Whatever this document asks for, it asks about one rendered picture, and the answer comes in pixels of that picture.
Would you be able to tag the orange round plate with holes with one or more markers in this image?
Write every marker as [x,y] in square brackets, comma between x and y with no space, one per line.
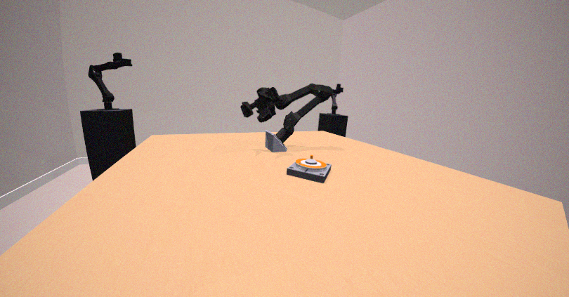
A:
[301,163]

